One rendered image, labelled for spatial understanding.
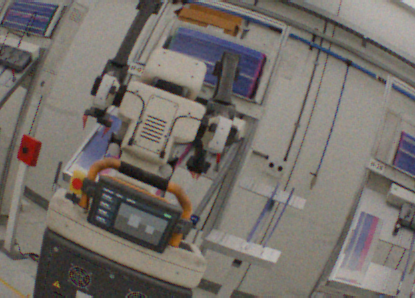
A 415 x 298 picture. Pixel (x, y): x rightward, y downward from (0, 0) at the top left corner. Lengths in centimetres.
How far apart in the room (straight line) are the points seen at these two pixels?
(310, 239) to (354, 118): 100
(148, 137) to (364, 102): 291
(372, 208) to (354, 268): 46
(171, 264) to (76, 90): 352
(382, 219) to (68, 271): 189
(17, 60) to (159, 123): 184
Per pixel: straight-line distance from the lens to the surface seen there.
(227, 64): 266
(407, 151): 336
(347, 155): 482
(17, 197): 348
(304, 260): 486
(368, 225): 318
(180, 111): 222
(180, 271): 194
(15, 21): 408
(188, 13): 388
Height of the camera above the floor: 117
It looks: 1 degrees down
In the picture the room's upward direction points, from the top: 21 degrees clockwise
